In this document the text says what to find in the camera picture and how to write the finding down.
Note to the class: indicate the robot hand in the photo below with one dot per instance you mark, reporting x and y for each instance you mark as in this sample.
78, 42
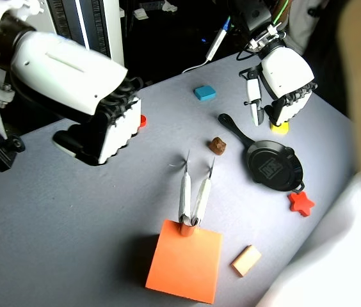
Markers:
65, 73
284, 72

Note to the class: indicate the brown food piece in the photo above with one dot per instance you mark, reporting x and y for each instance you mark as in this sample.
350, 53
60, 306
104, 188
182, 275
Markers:
217, 146

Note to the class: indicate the white metal tongs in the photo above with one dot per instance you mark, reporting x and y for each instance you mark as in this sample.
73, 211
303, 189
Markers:
185, 192

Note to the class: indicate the black cast iron skillet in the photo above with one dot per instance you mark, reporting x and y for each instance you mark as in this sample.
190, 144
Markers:
275, 166

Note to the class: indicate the person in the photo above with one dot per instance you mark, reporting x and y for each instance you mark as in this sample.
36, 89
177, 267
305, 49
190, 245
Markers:
299, 28

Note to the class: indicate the yellow block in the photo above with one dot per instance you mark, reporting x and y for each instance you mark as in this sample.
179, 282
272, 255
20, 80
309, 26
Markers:
279, 128

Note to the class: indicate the white robot body column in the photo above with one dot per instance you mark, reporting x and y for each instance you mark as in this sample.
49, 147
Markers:
111, 25

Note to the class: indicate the blue block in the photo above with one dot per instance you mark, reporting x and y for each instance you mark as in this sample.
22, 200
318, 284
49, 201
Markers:
205, 92

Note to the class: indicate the small red block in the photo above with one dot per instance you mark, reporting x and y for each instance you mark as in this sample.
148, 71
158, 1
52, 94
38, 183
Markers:
142, 121

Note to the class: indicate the small white plastic clip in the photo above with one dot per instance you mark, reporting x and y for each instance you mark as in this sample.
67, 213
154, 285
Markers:
139, 13
169, 6

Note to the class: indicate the red star block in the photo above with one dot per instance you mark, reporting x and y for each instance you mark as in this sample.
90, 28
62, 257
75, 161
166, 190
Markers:
299, 203

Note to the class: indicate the grey table cloth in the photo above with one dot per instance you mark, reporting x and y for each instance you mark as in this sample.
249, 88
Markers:
71, 208

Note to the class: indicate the beige wooden block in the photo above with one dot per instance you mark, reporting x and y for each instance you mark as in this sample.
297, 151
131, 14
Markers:
246, 260

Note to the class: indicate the white sheet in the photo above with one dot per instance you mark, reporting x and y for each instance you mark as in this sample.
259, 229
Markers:
343, 256

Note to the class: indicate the large orange block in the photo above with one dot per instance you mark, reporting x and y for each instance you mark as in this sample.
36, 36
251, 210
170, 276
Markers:
183, 265

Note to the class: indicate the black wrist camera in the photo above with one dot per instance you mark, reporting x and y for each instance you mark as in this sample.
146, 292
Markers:
6, 156

